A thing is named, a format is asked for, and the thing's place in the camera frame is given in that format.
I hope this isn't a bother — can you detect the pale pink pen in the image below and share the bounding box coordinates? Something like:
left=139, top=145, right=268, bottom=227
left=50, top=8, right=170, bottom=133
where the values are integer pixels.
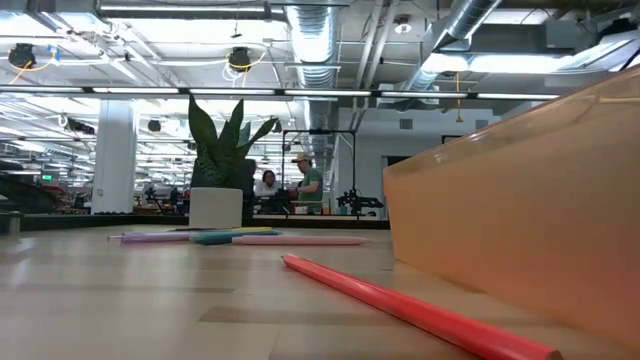
left=231, top=234, right=372, bottom=247

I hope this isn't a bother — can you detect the teal pen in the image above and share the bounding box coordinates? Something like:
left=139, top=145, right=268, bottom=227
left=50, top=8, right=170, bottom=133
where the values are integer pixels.
left=188, top=229, right=283, bottom=246

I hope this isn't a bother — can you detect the red pencil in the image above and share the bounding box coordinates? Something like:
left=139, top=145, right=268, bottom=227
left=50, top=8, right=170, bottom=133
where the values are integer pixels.
left=281, top=253, right=565, bottom=360

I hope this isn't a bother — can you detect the purple pen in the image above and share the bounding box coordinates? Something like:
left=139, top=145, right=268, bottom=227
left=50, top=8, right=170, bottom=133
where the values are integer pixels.
left=106, top=230, right=194, bottom=245

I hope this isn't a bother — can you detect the orange translucent plastic bin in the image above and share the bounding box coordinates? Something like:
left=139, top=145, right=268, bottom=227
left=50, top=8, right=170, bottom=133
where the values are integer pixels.
left=383, top=64, right=640, bottom=351

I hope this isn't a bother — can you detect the person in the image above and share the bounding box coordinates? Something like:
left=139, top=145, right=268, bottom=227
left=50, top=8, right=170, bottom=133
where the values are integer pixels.
left=254, top=169, right=284, bottom=198
left=291, top=153, right=325, bottom=216

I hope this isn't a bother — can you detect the green snake plant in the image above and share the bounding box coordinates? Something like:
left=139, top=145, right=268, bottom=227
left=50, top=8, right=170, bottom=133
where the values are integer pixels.
left=188, top=94, right=280, bottom=190

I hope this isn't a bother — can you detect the white round plant pot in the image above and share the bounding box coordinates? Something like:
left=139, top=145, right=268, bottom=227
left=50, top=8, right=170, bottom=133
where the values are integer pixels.
left=188, top=187, right=245, bottom=232

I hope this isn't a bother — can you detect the white building column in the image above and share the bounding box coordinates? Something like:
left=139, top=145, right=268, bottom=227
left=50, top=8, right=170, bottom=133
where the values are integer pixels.
left=91, top=99, right=139, bottom=216

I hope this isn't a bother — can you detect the black table edge rail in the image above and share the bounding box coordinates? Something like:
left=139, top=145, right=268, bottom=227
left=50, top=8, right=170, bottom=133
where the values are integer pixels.
left=0, top=212, right=391, bottom=232

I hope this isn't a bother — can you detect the black metal rig frame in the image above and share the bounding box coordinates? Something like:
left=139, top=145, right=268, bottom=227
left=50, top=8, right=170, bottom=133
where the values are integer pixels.
left=281, top=128, right=357, bottom=216

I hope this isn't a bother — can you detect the long ceiling light rail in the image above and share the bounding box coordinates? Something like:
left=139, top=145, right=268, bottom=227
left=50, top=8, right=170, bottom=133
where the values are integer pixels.
left=0, top=85, right=561, bottom=101

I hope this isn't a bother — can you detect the silver ribbed ventilation duct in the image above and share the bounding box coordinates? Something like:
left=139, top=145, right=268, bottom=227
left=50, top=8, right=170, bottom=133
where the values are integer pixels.
left=283, top=3, right=342, bottom=91

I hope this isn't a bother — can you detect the black ceiling cable reel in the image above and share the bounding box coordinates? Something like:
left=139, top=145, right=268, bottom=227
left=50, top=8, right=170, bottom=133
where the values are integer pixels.
left=227, top=45, right=254, bottom=72
left=7, top=42, right=37, bottom=70

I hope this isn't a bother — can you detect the silver smooth ventilation duct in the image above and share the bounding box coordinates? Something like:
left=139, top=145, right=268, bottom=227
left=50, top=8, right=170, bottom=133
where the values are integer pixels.
left=403, top=0, right=503, bottom=92

